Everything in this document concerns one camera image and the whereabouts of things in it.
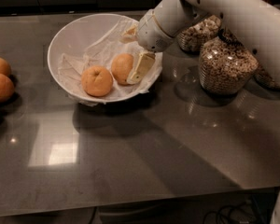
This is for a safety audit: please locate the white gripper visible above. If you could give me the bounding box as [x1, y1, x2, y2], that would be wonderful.
[119, 9, 174, 84]

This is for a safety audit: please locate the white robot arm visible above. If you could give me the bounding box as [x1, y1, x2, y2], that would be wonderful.
[121, 0, 280, 85]

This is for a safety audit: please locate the white bowl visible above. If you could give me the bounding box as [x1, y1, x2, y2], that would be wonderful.
[47, 13, 164, 105]

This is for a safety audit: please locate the left rear cereal jar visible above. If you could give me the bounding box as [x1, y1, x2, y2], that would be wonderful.
[177, 15, 221, 53]

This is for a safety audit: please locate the white paper towel liner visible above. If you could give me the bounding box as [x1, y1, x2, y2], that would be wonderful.
[57, 17, 163, 107]

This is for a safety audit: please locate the large front cereal jar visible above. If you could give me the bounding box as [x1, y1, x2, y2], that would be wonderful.
[198, 29, 259, 96]

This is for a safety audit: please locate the dark box under table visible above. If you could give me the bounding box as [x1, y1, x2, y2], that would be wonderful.
[251, 193, 276, 224]

